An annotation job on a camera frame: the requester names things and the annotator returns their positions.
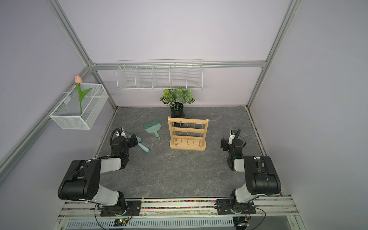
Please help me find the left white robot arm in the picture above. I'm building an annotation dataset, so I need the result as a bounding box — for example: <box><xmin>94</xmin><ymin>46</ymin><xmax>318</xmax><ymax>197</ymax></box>
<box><xmin>57</xmin><ymin>134</ymin><xmax>139</xmax><ymax>216</ymax></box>

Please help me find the teal small shovel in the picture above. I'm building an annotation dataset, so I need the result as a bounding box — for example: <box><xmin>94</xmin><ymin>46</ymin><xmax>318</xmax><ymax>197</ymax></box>
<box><xmin>128</xmin><ymin>135</ymin><xmax>150</xmax><ymax>153</ymax></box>

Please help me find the white slotted cable duct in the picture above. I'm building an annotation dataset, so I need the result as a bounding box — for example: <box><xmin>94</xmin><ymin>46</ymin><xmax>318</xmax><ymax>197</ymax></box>
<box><xmin>64</xmin><ymin>217</ymin><xmax>235</xmax><ymax>230</ymax></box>

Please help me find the wooden jewelry display stand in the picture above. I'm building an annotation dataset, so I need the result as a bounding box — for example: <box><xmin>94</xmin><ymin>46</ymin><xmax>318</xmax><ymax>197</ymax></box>
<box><xmin>167</xmin><ymin>117</ymin><xmax>209</xmax><ymax>151</ymax></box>

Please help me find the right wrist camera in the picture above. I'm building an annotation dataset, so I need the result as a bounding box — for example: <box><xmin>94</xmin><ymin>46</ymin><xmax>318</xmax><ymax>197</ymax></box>
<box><xmin>229</xmin><ymin>129</ymin><xmax>241</xmax><ymax>145</ymax></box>

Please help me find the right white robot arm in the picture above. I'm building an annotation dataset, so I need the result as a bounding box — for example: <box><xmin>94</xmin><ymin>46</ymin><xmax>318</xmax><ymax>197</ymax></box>
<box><xmin>220</xmin><ymin>138</ymin><xmax>281</xmax><ymax>214</ymax></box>

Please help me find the white mesh wall basket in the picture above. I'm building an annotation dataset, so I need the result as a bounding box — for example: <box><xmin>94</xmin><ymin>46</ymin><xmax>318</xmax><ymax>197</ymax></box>
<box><xmin>49</xmin><ymin>83</ymin><xmax>109</xmax><ymax>130</ymax></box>

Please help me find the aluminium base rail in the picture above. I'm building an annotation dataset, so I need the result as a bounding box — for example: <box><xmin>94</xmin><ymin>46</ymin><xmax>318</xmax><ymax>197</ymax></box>
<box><xmin>58</xmin><ymin>196</ymin><xmax>299</xmax><ymax>221</ymax></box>

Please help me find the white wire wall shelf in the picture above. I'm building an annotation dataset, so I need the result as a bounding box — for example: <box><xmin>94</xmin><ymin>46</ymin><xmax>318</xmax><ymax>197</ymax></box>
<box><xmin>117</xmin><ymin>59</ymin><xmax>203</xmax><ymax>91</ymax></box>

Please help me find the pink artificial tulip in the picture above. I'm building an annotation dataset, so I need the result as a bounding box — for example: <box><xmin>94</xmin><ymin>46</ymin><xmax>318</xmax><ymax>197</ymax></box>
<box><xmin>75</xmin><ymin>75</ymin><xmax>91</xmax><ymax>115</ymax></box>

